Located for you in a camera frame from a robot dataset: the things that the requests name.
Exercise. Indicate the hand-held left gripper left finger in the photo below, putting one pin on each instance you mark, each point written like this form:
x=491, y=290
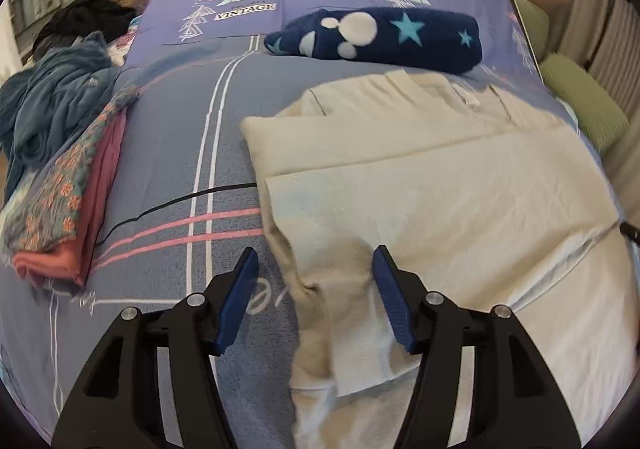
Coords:
x=235, y=301

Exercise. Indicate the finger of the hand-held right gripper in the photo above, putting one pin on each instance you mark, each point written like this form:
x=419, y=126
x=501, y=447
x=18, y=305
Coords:
x=632, y=233

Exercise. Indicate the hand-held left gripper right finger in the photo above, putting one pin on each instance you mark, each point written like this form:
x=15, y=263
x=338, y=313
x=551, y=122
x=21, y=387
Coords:
x=392, y=301

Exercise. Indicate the cream pants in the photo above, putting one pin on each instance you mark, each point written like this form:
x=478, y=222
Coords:
x=450, y=189

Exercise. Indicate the green ribbed cushion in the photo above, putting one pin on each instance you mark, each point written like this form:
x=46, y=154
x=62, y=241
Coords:
x=532, y=26
x=585, y=101

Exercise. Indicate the printed blue bed sheet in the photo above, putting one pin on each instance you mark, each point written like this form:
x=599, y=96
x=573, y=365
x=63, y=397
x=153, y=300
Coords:
x=165, y=154

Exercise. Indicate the pink folded cloth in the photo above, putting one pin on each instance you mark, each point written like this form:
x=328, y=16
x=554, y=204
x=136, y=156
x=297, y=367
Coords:
x=97, y=209

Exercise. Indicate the floral folded cloth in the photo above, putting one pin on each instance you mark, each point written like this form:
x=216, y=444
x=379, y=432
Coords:
x=65, y=179

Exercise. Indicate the beige pleated curtain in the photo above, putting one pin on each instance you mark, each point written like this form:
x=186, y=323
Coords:
x=600, y=24

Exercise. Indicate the navy star print fleece garment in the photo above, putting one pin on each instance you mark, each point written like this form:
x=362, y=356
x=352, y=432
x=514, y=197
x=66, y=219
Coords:
x=400, y=41

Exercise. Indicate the blue-grey crumpled garment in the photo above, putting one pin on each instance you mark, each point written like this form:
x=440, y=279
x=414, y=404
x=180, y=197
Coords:
x=55, y=89

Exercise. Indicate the black crumpled garment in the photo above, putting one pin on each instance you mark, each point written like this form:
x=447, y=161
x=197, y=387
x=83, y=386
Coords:
x=85, y=19

